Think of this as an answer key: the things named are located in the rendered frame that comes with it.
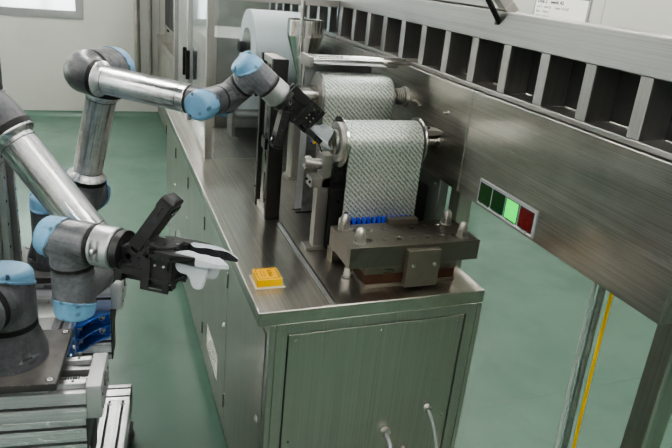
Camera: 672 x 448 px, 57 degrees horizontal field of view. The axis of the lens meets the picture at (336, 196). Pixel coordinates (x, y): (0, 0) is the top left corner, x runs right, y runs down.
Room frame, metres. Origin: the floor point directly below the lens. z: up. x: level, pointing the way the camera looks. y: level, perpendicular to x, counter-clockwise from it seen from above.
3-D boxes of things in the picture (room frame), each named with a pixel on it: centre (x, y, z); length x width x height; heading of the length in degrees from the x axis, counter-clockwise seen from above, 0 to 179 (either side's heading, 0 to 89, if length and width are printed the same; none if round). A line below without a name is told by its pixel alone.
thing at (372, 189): (1.75, -0.13, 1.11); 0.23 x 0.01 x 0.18; 112
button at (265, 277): (1.52, 0.17, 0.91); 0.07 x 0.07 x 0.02; 22
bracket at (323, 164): (1.77, 0.06, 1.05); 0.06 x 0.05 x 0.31; 112
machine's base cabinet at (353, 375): (2.65, 0.31, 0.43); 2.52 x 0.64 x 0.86; 22
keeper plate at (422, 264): (1.57, -0.26, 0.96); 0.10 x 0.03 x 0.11; 112
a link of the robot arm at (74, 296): (1.03, 0.46, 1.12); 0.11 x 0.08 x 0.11; 169
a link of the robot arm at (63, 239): (1.01, 0.47, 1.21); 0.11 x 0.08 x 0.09; 79
